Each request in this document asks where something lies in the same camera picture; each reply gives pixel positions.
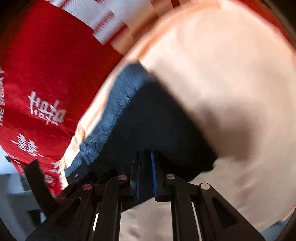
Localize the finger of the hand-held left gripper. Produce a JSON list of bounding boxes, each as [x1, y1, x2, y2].
[[23, 159, 59, 216]]

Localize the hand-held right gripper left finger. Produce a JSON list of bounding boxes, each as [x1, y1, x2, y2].
[[25, 151, 142, 241]]

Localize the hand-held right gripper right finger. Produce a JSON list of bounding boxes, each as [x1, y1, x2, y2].
[[151, 151, 266, 241]]

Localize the black pants with blue trim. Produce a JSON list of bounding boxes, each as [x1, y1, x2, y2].
[[63, 62, 218, 211]]

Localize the cream blanket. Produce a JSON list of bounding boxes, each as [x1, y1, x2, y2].
[[59, 0, 293, 241]]

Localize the red printed bedspread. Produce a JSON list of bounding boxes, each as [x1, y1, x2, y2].
[[0, 0, 292, 197]]

